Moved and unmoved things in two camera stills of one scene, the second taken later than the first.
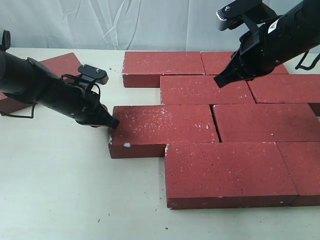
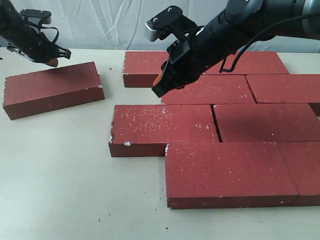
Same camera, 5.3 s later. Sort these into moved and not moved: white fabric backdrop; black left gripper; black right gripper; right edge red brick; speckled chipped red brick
Moved: black right gripper; black left gripper
Not moved: speckled chipped red brick; white fabric backdrop; right edge red brick
